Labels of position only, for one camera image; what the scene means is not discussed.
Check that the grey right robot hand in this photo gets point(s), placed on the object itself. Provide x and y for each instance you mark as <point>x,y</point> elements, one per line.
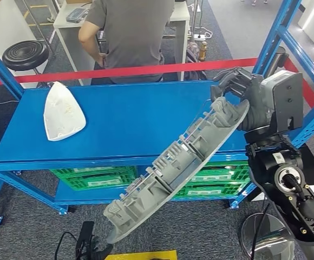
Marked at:
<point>254,104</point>

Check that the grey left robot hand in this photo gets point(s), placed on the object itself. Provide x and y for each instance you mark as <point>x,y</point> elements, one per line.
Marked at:
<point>103,253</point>

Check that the grey plastic wheel hubcap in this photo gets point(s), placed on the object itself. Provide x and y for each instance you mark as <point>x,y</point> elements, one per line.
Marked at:
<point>178,168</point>

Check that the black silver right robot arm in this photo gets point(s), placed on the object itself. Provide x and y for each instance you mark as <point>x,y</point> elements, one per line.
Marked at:
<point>281,172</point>

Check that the white mirror shell part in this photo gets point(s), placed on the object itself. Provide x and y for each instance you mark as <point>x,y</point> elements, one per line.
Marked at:
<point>63,114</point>

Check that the yellow floor tape square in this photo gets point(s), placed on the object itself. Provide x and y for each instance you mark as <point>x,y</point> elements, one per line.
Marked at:
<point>138,256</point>

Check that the amber drink bottle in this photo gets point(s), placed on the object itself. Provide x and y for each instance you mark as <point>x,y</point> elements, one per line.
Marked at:
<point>203,51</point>

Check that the grey patterned bag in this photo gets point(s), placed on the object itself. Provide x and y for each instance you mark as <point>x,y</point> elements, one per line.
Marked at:
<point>192,53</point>

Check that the white power strip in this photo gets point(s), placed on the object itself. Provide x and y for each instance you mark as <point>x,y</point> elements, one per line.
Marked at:
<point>203,36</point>

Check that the long blue steel rack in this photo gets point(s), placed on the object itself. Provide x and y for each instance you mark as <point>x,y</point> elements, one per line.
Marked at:
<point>124,122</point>

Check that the long red barrier belt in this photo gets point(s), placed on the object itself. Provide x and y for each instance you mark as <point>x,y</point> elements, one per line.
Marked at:
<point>146,70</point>

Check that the black round stool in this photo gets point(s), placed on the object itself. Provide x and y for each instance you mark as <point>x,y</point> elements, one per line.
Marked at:
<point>24,54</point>

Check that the clear plastic parts case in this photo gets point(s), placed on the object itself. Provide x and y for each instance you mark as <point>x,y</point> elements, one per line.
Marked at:
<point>76,15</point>

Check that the white cabinet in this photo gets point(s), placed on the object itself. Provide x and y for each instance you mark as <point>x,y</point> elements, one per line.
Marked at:
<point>0,25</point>

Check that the dark metal stanchion post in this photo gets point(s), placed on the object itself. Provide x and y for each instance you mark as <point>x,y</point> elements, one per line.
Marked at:
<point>276,61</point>

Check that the chrome stanchion with post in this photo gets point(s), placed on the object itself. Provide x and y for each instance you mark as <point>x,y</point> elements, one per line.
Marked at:
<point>275,240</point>

